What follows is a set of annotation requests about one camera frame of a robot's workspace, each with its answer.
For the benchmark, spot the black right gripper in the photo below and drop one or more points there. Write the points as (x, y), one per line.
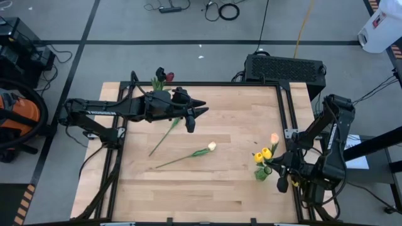
(296, 169)

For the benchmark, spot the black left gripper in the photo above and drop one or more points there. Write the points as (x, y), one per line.
(163, 106)

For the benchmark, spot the black artificial tulip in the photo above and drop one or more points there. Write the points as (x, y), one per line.
(160, 73)

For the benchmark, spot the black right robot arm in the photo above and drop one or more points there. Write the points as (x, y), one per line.
(333, 150)

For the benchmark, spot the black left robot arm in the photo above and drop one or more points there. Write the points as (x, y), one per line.
(103, 110)

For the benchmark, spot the green glass vase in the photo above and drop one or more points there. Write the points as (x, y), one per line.
(260, 174)

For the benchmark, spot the white paper sheet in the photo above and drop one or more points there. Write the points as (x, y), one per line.
(358, 157)

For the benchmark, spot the black perforated computer case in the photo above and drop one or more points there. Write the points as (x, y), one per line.
(282, 69)

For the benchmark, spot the black metal stand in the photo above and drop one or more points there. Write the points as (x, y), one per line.
(380, 141)

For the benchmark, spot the black power strip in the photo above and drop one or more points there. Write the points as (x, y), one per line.
(169, 10)

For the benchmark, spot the orange black vacuum cleaner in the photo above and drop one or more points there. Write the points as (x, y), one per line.
(46, 111)

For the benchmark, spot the white plastic container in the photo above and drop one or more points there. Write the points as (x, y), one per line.
(381, 31)

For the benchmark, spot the black equipment stack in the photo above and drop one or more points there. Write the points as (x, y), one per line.
(19, 40)

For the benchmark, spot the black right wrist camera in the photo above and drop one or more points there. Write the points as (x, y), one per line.
(282, 185)

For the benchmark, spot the black aluminium table frame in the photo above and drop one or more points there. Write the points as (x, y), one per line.
(204, 84)

